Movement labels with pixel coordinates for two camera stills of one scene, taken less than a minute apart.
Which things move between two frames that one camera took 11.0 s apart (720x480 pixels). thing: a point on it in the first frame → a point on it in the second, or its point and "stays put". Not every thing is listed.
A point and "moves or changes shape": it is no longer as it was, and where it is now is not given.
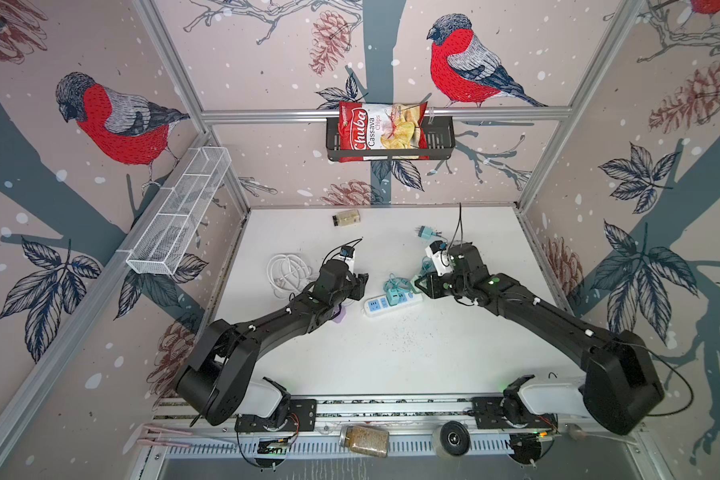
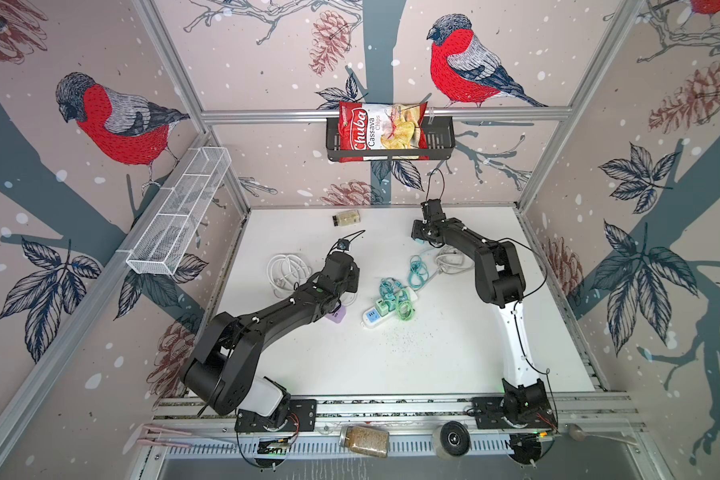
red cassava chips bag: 371,125 stays put
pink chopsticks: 164,430 stays put
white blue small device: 378,305 moves or changes shape
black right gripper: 429,281 → 414,230
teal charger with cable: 393,285 moves or changes shape
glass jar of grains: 364,439 stays put
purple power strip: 339,313 stays put
